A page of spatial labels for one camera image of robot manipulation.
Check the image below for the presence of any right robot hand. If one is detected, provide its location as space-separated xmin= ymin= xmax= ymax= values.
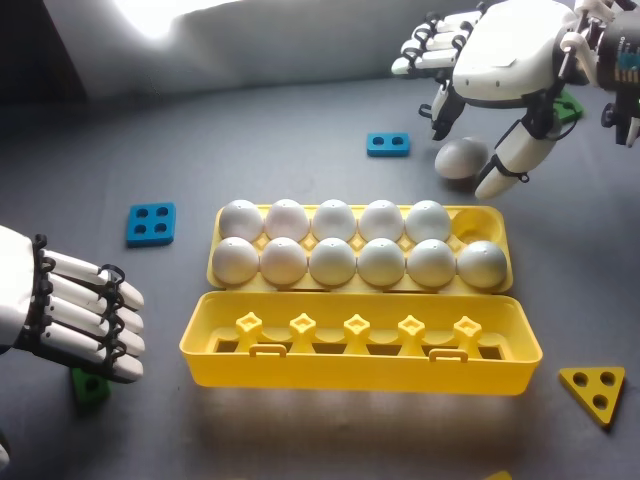
xmin=390 ymin=0 xmax=584 ymax=201

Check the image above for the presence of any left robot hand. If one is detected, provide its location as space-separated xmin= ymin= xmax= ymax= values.
xmin=0 ymin=224 xmax=146 ymax=469

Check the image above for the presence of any white toy egg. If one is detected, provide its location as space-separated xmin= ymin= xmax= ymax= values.
xmin=433 ymin=135 xmax=491 ymax=181
xmin=259 ymin=235 xmax=309 ymax=287
xmin=211 ymin=235 xmax=261 ymax=287
xmin=456 ymin=239 xmax=508 ymax=290
xmin=358 ymin=199 xmax=405 ymax=241
xmin=263 ymin=198 xmax=310 ymax=240
xmin=404 ymin=199 xmax=453 ymax=242
xmin=311 ymin=198 xmax=358 ymax=241
xmin=308 ymin=236 xmax=358 ymax=289
xmin=406 ymin=238 xmax=457 ymax=290
xmin=218 ymin=199 xmax=265 ymax=240
xmin=356 ymin=237 xmax=406 ymax=289

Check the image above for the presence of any yellow plastic egg carton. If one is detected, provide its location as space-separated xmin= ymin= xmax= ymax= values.
xmin=178 ymin=202 xmax=545 ymax=397

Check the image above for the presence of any green four-hole block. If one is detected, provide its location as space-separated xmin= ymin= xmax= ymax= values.
xmin=552 ymin=92 xmax=585 ymax=121

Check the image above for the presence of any green two-hole block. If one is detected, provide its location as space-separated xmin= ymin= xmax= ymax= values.
xmin=71 ymin=367 xmax=112 ymax=403

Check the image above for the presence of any blue four-hole block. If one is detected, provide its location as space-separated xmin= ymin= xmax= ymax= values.
xmin=124 ymin=201 xmax=177 ymax=249

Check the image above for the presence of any blue two-hole block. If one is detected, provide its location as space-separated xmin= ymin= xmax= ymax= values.
xmin=366 ymin=131 xmax=412 ymax=158

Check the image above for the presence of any grey table cloth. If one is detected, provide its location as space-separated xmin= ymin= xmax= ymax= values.
xmin=0 ymin=59 xmax=640 ymax=480

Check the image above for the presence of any white curtain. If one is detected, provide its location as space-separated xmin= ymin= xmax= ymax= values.
xmin=42 ymin=0 xmax=484 ymax=107

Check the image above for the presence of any yellow triangle three-hole block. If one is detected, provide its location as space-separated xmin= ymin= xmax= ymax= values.
xmin=558 ymin=366 xmax=627 ymax=430

